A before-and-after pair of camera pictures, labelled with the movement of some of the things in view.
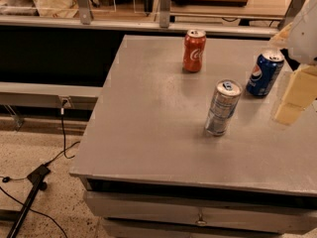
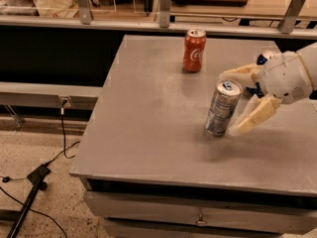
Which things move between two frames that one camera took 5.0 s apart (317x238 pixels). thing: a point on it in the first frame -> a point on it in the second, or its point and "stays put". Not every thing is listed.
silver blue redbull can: (223, 106) stays put
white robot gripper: (304, 37) -> (283, 78)
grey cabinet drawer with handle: (225, 213) stays put
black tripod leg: (37, 178) stays put
